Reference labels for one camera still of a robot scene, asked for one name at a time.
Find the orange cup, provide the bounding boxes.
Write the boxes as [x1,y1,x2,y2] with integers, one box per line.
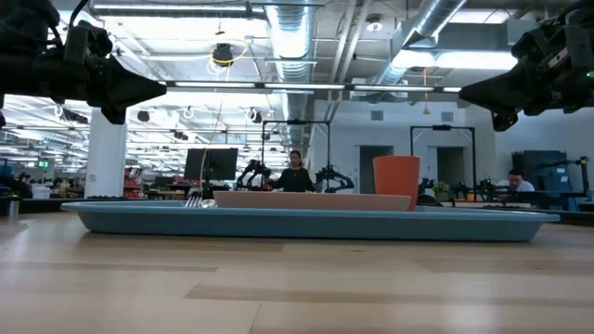
[372,155,421,212]

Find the slim silver ventilation duct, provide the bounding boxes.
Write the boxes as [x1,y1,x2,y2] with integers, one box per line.
[370,0,470,87]

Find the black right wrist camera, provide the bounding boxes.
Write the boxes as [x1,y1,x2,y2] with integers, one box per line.
[511,20,581,64]

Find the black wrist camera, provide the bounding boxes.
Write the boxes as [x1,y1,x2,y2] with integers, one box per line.
[63,20,114,61]
[511,20,581,64]

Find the black frame bar with lights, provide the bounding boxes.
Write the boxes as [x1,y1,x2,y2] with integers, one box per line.
[160,80,464,94]

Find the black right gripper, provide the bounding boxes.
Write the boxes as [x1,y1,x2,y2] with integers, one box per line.
[458,41,594,133]

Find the black overhead camera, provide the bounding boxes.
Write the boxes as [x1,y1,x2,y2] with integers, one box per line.
[212,42,235,69]

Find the grey door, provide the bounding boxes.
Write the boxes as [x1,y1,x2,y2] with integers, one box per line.
[435,146,466,187]
[358,145,395,195]

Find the small green background plant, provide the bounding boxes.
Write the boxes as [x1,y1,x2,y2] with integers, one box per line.
[431,181,451,201]

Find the black background rig frame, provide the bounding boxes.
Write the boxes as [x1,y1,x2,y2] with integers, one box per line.
[261,119,332,191]
[409,124,477,201]

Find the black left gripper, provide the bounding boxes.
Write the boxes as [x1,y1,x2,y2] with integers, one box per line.
[59,54,168,125]

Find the person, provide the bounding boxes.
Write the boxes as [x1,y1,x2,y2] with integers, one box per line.
[265,149,317,194]
[497,168,536,193]

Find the blue plastic tray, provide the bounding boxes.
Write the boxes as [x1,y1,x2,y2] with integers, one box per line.
[59,199,562,243]

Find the silver fork with orange handle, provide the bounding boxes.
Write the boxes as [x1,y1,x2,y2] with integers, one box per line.
[184,187,204,209]

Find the yellow cable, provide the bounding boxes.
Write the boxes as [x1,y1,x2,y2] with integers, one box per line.
[198,44,252,194]

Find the black computer monitor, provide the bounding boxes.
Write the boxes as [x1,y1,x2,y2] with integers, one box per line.
[184,148,239,183]

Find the beige plate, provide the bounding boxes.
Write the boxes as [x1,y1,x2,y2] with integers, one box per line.
[212,190,413,212]

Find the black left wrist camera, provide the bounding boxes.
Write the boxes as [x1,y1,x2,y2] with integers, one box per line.
[63,20,114,61]

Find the large silver ventilation duct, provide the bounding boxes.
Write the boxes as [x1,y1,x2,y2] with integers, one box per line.
[265,3,322,149]

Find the blue cabinet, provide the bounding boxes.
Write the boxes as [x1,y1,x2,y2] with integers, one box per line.
[511,149,581,212]

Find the white pillar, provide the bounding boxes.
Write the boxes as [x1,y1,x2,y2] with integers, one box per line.
[84,107,128,199]

